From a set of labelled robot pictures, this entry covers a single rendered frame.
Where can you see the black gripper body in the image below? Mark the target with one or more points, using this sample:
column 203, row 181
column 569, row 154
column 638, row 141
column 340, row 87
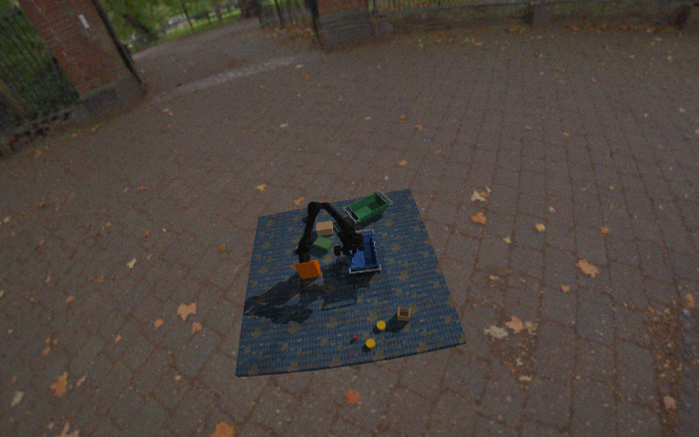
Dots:
column 347, row 247

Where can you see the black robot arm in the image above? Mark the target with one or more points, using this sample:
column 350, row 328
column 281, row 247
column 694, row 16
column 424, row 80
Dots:
column 347, row 237

